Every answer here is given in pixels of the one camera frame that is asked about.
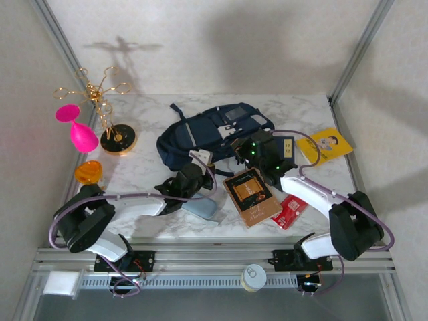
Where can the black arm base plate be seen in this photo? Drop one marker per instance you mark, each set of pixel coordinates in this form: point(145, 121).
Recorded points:
point(281, 259)
point(147, 259)

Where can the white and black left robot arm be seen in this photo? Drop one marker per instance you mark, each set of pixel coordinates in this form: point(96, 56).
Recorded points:
point(133, 207)

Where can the tin can with pull tab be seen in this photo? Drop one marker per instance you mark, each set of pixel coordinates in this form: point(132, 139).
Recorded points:
point(254, 275)

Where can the small navy book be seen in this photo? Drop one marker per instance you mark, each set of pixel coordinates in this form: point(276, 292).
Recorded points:
point(288, 147)

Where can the red card pack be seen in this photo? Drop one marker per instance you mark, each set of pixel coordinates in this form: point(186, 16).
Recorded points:
point(289, 212)

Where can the aluminium frame post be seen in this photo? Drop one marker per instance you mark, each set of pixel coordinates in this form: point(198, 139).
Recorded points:
point(60, 47)
point(361, 50)

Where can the navy blue student backpack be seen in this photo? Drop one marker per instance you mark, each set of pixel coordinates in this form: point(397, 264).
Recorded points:
point(200, 133)

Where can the pink plastic goblet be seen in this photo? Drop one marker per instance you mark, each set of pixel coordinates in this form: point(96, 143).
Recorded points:
point(82, 137)

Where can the light blue fabric case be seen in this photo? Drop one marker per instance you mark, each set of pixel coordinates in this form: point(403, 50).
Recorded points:
point(204, 209)

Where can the aluminium frame base rails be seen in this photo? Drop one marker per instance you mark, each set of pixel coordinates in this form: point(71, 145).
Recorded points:
point(214, 257)

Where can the yellow cartoon cover book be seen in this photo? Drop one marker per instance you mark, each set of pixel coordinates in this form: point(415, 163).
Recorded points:
point(327, 143)

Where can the orange plastic cup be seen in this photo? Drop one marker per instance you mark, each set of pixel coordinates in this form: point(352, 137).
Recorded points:
point(87, 171)

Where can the brown hardcover book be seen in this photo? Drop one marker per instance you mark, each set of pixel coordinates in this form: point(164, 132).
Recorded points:
point(250, 200)

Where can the white foam block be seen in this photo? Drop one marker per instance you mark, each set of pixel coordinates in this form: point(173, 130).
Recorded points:
point(61, 283)

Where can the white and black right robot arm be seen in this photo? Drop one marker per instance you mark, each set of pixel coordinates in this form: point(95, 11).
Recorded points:
point(307, 190)

